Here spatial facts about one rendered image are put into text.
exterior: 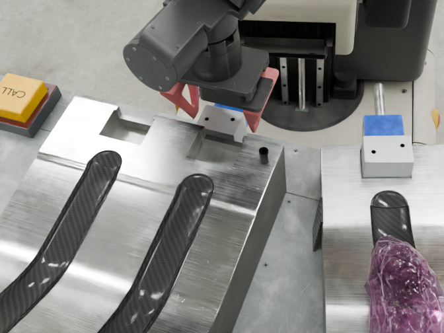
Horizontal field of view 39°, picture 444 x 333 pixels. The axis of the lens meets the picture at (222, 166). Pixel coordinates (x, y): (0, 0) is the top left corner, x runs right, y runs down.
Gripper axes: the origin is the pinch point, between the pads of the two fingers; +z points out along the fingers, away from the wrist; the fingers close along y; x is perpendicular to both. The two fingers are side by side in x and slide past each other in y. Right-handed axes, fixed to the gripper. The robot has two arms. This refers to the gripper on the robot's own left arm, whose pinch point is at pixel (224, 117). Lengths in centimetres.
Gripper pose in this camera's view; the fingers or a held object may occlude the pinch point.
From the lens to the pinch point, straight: 76.4
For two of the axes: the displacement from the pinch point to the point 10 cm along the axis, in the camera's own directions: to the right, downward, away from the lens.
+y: 9.3, 2.4, -2.9
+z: 1.0, 5.8, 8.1
